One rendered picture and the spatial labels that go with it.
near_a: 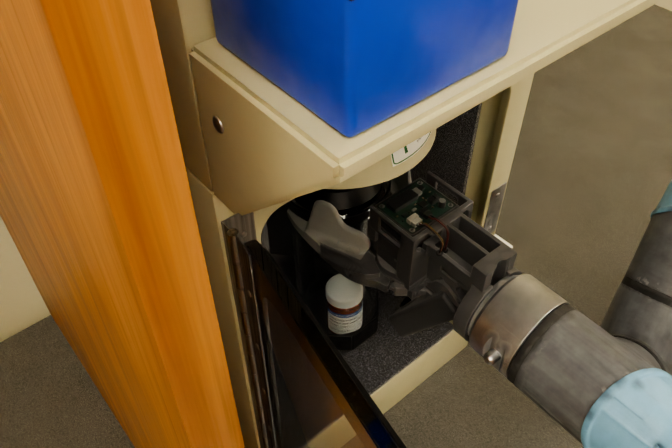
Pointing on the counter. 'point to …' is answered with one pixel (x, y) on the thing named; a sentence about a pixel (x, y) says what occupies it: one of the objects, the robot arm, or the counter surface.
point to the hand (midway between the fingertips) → (336, 196)
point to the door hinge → (243, 225)
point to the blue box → (364, 19)
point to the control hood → (609, 17)
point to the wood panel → (108, 191)
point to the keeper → (494, 208)
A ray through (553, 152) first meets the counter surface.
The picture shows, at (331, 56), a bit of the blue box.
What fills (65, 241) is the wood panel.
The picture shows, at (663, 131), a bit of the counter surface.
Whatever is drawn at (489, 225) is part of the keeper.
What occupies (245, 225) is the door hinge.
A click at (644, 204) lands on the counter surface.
